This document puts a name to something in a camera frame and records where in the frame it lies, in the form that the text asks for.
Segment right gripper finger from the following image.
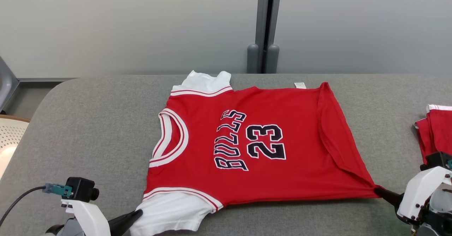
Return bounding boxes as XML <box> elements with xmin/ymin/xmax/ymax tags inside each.
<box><xmin>374</xmin><ymin>187</ymin><xmax>403</xmax><ymax>207</ymax></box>

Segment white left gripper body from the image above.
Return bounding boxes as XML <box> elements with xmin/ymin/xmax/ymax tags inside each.
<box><xmin>61</xmin><ymin>199</ymin><xmax>112</xmax><ymax>236</ymax></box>

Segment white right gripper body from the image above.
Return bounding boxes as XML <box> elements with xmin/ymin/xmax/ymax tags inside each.
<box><xmin>397</xmin><ymin>165</ymin><xmax>452</xmax><ymax>226</ymax></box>

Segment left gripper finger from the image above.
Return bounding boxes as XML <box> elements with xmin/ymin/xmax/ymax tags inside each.
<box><xmin>108</xmin><ymin>210</ymin><xmax>143</xmax><ymax>236</ymax></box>

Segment red Bulls 23 jersey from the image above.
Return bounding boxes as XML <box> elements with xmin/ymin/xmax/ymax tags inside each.
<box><xmin>130</xmin><ymin>70</ymin><xmax>383</xmax><ymax>236</ymax></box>

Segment white perforated laundry basket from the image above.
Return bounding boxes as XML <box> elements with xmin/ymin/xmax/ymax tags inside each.
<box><xmin>0</xmin><ymin>115</ymin><xmax>30</xmax><ymax>180</ymax></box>

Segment grey slanted panel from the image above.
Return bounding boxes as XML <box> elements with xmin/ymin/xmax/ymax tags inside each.
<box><xmin>0</xmin><ymin>56</ymin><xmax>20</xmax><ymax>111</ymax></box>

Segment red shorts with white stripes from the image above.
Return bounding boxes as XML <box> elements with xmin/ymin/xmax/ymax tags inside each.
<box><xmin>414</xmin><ymin>104</ymin><xmax>452</xmax><ymax>164</ymax></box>

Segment grey wall partition post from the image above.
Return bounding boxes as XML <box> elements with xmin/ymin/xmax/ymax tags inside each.
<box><xmin>246</xmin><ymin>0</ymin><xmax>283</xmax><ymax>74</ymax></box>

